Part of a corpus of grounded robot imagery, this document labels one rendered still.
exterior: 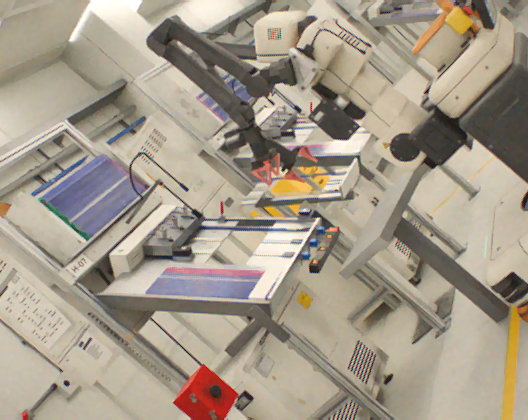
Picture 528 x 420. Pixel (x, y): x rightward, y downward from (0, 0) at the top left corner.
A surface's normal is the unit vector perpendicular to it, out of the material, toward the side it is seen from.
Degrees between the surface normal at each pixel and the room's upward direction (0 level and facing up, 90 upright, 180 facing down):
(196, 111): 90
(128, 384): 90
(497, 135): 90
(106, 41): 90
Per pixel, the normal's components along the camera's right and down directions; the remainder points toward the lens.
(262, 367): 0.55, -0.63
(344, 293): -0.33, 0.43
